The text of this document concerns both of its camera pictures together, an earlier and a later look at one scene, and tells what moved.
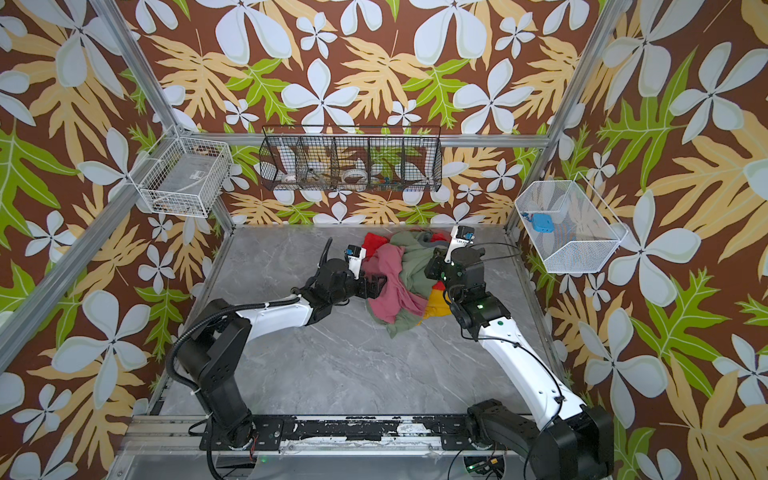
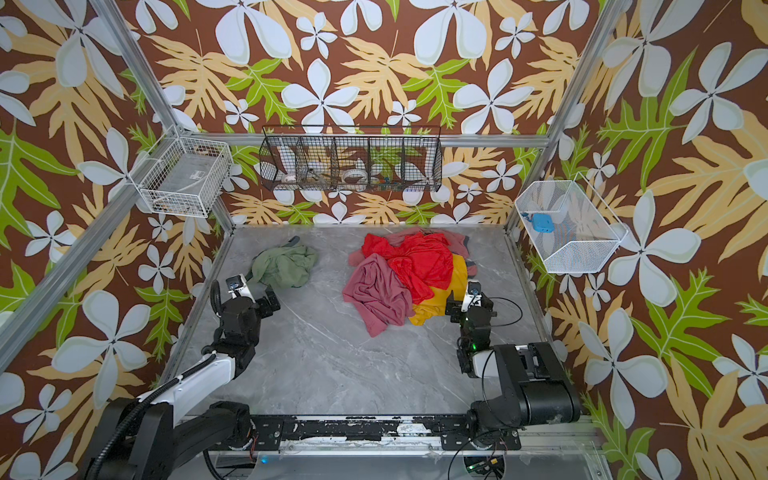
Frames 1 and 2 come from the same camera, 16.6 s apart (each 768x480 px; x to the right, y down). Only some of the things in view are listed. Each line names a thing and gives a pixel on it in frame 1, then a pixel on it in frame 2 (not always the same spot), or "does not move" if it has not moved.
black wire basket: x=351 y=158 does not move
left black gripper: x=376 y=289 → x=267 y=310
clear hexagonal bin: x=585 y=230 does not move
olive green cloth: x=415 y=278 → x=284 y=266
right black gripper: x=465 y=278 → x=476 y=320
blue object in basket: x=542 y=223 does not move
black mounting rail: x=454 y=435 does not move
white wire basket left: x=187 y=178 does not move
